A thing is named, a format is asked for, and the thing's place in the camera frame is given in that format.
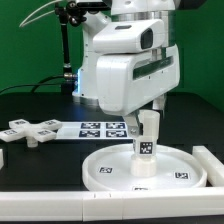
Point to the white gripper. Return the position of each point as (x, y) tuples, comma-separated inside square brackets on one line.
[(127, 82)]

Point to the white round table top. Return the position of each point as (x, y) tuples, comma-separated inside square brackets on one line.
[(119, 168)]

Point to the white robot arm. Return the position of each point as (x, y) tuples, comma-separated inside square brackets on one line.
[(97, 14)]

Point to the white marker sheet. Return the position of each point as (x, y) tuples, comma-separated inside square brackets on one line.
[(92, 130)]

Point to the white cross-shaped table base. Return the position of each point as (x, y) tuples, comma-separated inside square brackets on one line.
[(33, 133)]

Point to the white left fence block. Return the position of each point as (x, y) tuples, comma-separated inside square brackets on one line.
[(1, 159)]

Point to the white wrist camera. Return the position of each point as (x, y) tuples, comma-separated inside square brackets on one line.
[(130, 37)]

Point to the white right fence rail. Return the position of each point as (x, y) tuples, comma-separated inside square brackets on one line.
[(213, 167)]

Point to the white fence rail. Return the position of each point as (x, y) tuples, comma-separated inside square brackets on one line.
[(110, 205), (213, 167)]

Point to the white front fence rail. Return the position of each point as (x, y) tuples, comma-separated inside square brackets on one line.
[(110, 205)]

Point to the black camera stand pole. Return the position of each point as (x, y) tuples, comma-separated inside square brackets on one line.
[(68, 86)]

